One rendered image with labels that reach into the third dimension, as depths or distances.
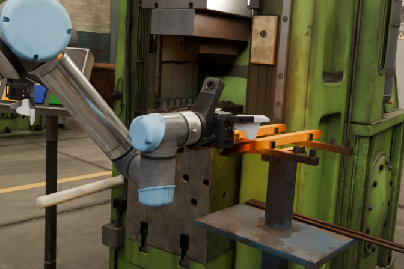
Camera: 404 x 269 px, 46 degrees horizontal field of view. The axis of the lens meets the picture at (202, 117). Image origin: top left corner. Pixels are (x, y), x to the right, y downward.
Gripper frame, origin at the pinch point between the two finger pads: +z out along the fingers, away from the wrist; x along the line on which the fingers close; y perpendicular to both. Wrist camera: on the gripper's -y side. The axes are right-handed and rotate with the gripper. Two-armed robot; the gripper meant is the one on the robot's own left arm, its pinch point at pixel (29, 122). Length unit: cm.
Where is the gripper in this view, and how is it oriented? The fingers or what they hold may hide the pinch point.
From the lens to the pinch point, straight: 179.7
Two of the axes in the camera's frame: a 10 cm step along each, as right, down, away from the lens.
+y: -8.5, 0.2, -5.2
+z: -0.6, 9.9, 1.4
